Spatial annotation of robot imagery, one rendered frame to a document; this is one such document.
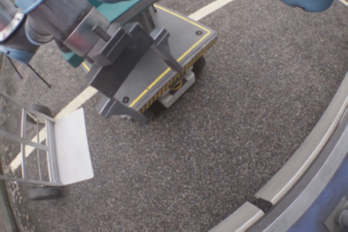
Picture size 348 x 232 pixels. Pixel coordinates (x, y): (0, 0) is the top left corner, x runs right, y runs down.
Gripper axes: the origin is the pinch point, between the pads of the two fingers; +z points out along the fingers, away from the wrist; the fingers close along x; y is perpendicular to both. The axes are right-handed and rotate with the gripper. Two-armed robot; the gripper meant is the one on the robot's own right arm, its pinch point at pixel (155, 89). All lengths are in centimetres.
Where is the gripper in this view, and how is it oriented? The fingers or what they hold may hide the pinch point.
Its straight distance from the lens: 37.4
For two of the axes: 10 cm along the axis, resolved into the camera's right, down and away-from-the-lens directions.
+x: -5.7, 8.1, -1.0
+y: -6.1, -3.4, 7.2
